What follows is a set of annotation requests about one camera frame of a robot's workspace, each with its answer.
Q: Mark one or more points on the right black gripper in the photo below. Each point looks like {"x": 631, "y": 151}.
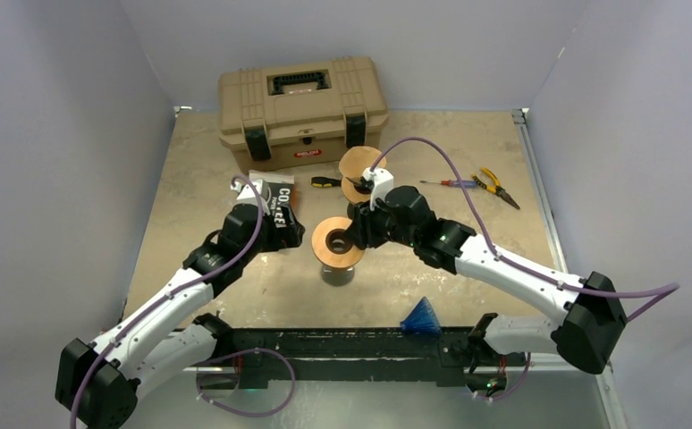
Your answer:
{"x": 362, "y": 229}

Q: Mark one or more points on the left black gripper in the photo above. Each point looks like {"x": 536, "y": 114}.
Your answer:
{"x": 287, "y": 236}

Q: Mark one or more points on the brown paper coffee filter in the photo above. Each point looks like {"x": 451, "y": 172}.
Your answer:
{"x": 356, "y": 160}

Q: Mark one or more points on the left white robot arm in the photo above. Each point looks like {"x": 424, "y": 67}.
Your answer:
{"x": 101, "y": 381}

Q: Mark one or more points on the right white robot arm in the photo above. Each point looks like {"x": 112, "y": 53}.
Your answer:
{"x": 581, "y": 319}

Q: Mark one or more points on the black yellow screwdriver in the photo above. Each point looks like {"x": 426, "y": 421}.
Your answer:
{"x": 325, "y": 182}

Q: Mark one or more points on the blue red screwdriver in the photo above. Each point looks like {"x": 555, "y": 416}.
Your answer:
{"x": 453, "y": 184}

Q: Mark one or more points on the tan plastic toolbox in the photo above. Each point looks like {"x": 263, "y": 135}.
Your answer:
{"x": 281, "y": 117}

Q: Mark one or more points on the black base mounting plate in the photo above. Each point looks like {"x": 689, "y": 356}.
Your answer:
{"x": 457, "y": 357}

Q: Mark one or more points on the yellow black pliers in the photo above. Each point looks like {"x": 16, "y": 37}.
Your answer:
{"x": 495, "y": 187}

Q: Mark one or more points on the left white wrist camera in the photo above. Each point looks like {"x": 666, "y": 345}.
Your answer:
{"x": 254, "y": 192}

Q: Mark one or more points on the aluminium frame rail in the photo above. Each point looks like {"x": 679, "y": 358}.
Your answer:
{"x": 603, "y": 397}

